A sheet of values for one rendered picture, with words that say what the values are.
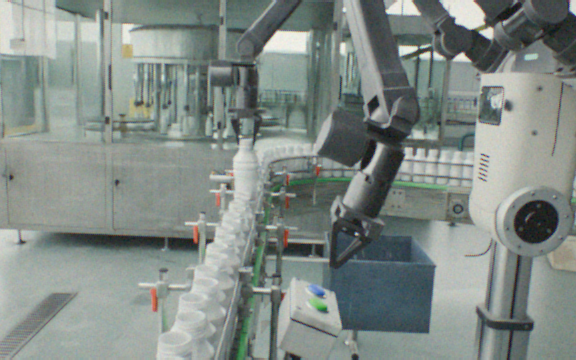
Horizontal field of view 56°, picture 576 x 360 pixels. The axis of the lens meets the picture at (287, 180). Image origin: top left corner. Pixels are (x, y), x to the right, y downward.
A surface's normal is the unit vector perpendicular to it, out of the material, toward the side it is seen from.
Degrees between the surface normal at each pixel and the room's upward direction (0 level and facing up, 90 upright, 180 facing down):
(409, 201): 90
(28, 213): 90
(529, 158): 101
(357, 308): 90
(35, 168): 90
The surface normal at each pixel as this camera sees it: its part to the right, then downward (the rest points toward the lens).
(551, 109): 0.00, 0.17
